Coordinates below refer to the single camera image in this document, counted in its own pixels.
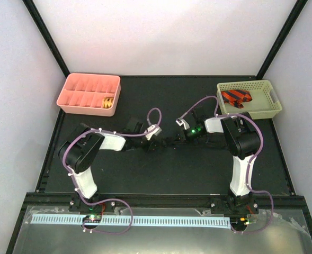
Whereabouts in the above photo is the black necktie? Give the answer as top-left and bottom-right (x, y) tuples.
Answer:
(164, 133), (227, 150)

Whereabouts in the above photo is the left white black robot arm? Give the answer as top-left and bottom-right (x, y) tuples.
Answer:
(58, 118), (167, 211)

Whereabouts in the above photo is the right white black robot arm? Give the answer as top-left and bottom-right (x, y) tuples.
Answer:
(176, 112), (263, 213)

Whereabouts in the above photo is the orange navy striped tie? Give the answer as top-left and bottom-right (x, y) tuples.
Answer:
(221, 89), (253, 108)

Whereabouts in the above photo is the yellow black rolled tie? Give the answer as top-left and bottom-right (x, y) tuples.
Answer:
(101, 97), (114, 109)

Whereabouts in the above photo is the green perforated plastic basket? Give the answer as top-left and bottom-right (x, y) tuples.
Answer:
(217, 80), (282, 120)

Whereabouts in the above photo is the pink compartment organizer box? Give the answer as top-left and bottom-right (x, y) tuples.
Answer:
(57, 73), (121, 117)

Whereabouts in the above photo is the clear acrylic sheet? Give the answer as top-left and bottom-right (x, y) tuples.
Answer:
(7, 206), (312, 253)

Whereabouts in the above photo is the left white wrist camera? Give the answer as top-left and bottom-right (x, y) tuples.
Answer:
(144, 124), (162, 141)

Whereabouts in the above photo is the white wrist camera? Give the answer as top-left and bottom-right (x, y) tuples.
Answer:
(144, 124), (162, 141)
(176, 118), (190, 130)

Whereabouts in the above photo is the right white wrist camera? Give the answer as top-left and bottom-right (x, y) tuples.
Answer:
(176, 118), (190, 130)

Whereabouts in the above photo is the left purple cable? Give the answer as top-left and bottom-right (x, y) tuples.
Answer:
(62, 107), (163, 235)

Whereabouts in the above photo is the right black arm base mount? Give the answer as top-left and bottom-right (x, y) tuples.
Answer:
(210, 196), (258, 216)

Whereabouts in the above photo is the light blue slotted cable duct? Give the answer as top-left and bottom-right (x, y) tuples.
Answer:
(30, 214), (231, 229)

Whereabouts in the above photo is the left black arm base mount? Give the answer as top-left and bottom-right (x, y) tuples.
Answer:
(68, 193), (118, 214)

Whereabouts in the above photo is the right black frame post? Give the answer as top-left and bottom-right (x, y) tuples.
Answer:
(256, 0), (308, 80)

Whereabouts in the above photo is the black frame post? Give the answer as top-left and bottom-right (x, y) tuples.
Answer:
(22, 0), (70, 77)
(256, 0), (308, 80)

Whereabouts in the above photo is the left black frame post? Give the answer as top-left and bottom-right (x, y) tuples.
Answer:
(22, 0), (70, 77)

